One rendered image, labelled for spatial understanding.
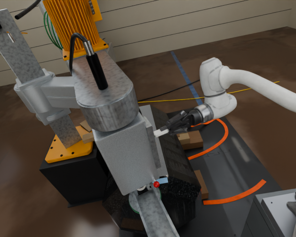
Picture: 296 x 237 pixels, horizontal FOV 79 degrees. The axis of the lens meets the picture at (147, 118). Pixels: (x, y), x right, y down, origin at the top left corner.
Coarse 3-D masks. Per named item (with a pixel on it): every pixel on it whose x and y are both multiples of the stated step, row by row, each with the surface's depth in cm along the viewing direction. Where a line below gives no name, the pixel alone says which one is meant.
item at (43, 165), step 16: (64, 160) 184; (80, 160) 180; (96, 160) 183; (48, 176) 188; (64, 176) 192; (80, 176) 195; (96, 176) 198; (64, 192) 208; (80, 192) 212; (96, 192) 216
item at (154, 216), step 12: (132, 192) 96; (144, 192) 99; (156, 192) 93; (144, 204) 94; (156, 204) 93; (144, 216) 89; (156, 216) 88; (168, 216) 83; (156, 228) 84; (168, 228) 83
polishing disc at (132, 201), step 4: (148, 184) 124; (148, 188) 122; (156, 188) 121; (136, 192) 121; (160, 192) 120; (132, 196) 120; (136, 196) 119; (160, 196) 117; (128, 200) 119; (132, 200) 118; (132, 204) 116; (132, 208) 115; (136, 208) 113; (136, 212) 113
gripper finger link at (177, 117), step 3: (177, 114) 84; (180, 114) 84; (183, 114) 82; (174, 117) 83; (177, 117) 82; (180, 117) 82; (168, 120) 83; (171, 120) 83; (174, 120) 82; (177, 120) 83; (168, 123) 82; (171, 123) 82
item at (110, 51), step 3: (111, 42) 488; (108, 45) 489; (111, 45) 476; (108, 48) 444; (111, 48) 467; (108, 51) 427; (111, 51) 460; (108, 54) 420; (111, 54) 454; (114, 54) 500; (111, 57) 446; (114, 57) 490; (114, 60) 483
